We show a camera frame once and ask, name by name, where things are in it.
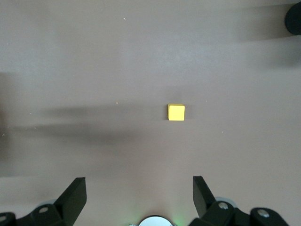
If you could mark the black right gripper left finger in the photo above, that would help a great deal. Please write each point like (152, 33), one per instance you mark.
(65, 207)

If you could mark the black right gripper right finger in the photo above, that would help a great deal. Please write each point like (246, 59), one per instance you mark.
(204, 202)

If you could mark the yellow wooden block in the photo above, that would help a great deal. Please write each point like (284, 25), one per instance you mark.
(176, 112)

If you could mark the brown table cover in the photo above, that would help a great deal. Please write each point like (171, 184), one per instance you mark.
(94, 70)

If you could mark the black round object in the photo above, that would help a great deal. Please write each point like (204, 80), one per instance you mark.
(294, 21)

